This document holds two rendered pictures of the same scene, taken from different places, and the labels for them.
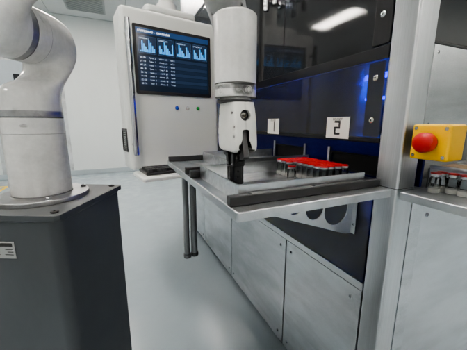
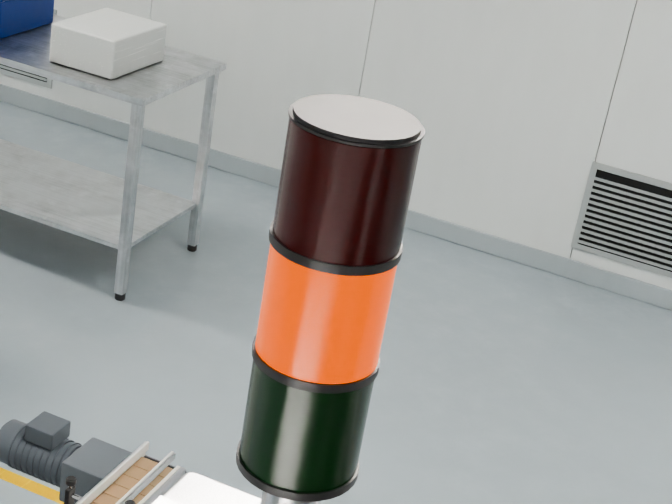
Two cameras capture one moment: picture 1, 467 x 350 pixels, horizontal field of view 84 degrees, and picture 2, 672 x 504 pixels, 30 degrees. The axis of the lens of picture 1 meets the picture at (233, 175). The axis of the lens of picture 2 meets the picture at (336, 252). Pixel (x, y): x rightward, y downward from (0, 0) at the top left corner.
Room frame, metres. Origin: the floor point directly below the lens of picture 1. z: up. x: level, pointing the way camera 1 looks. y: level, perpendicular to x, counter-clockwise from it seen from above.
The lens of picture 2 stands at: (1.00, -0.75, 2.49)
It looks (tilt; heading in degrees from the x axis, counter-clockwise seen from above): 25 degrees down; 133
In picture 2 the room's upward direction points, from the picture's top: 10 degrees clockwise
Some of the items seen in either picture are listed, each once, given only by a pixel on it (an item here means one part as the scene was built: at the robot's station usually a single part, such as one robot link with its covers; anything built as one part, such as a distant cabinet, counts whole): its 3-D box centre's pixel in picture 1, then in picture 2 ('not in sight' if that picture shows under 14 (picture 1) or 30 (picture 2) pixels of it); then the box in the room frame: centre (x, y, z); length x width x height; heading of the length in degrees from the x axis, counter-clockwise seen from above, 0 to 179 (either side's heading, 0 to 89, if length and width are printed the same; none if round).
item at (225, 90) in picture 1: (235, 93); not in sight; (0.54, 0.00, 1.09); 0.09 x 0.08 x 0.03; 24
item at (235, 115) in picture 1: (235, 124); not in sight; (0.55, 0.00, 1.03); 0.10 x 0.08 x 0.11; 24
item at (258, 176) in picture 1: (276, 175); not in sight; (0.67, -0.11, 0.90); 0.34 x 0.26 x 0.04; 114
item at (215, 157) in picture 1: (253, 157); not in sight; (1.03, -0.08, 0.90); 0.34 x 0.26 x 0.04; 114
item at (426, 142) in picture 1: (425, 142); not in sight; (0.52, -0.38, 0.99); 0.04 x 0.04 x 0.04; 24
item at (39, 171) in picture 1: (38, 157); not in sight; (0.60, 0.46, 0.95); 0.19 x 0.19 x 0.18
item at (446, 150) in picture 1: (438, 142); not in sight; (0.54, -0.43, 1.00); 0.08 x 0.07 x 0.07; 114
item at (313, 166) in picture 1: (303, 169); not in sight; (0.71, -0.19, 0.90); 0.18 x 0.02 x 0.05; 24
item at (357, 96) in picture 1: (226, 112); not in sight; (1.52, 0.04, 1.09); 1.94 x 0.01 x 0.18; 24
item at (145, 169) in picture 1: (183, 167); not in sight; (1.28, 0.25, 0.82); 0.40 x 0.14 x 0.02; 123
